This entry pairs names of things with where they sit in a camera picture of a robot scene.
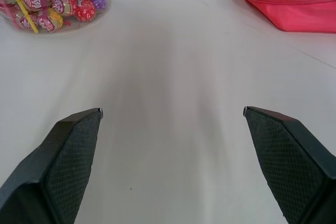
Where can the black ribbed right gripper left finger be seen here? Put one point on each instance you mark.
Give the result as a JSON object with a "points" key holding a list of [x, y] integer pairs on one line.
{"points": [[52, 171]]}

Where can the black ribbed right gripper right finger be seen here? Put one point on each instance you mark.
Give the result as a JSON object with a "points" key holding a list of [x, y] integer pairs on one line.
{"points": [[294, 166]]}

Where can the clear plastic lollipop tub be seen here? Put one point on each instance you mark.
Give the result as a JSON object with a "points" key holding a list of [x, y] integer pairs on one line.
{"points": [[78, 27]]}

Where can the yellow-orange candy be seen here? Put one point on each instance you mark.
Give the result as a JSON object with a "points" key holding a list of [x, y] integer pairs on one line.
{"points": [[57, 16]]}

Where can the yellow plastic stick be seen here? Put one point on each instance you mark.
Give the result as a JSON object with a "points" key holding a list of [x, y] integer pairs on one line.
{"points": [[27, 15]]}

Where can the pink fabric bag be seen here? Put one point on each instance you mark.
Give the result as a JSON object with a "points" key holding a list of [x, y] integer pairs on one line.
{"points": [[288, 3]]}

